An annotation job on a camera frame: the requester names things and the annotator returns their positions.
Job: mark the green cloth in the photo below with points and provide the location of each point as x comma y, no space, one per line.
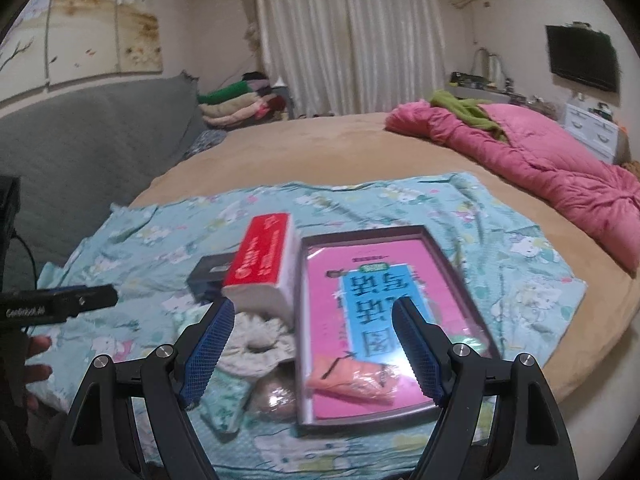
465,110

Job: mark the dark rectangular tray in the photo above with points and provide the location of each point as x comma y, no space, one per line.
300,310

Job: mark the white pleated curtain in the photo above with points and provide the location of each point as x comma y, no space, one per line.
350,35

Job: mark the cluttered side table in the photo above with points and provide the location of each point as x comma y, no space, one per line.
480,87

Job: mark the pink book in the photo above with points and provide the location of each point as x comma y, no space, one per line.
325,320

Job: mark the beige folded blanket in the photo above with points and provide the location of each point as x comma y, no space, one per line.
230,108

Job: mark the red tissue pack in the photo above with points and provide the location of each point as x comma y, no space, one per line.
265,255

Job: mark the dark red cloth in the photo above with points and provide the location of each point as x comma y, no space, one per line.
277,104

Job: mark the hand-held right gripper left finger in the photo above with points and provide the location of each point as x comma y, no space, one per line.
207,355

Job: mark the flower wall painting panel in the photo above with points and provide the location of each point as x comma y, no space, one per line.
25,50
140,15
82,25

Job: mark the white drawer cabinet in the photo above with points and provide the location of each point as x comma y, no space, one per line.
590,130

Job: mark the person's left hand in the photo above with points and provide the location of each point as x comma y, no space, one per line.
39,374

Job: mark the pink quilt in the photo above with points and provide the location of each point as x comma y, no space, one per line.
550,160

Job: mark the black box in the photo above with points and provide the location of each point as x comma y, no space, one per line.
207,275

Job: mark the pink cloth in clear bag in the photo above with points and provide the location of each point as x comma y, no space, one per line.
350,377

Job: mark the green folded blanket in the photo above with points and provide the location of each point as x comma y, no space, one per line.
225,94

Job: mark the brown round pack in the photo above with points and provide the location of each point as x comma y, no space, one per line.
275,397

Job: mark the dark floral pillow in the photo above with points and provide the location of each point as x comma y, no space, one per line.
205,142

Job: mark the tan plush toy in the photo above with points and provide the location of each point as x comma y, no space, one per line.
632,169

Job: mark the black wall television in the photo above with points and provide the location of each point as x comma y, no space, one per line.
582,57

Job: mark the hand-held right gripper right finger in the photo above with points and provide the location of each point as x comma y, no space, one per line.
417,355

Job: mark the white scrunchie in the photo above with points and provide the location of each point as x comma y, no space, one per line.
240,355

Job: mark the pink folded blanket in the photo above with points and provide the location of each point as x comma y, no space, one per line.
235,119

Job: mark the grey padded headboard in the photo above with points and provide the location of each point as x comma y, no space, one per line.
95,150

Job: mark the round bed tan sheet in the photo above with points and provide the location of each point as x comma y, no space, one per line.
325,145

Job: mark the teal cartoon printed blanket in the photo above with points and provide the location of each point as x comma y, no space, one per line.
165,240

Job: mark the small teal tissue pack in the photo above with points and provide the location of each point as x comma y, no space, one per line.
227,405

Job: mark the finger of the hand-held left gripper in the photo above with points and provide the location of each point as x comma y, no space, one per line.
60,302

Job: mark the dark folded cloth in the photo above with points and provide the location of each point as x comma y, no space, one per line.
256,79

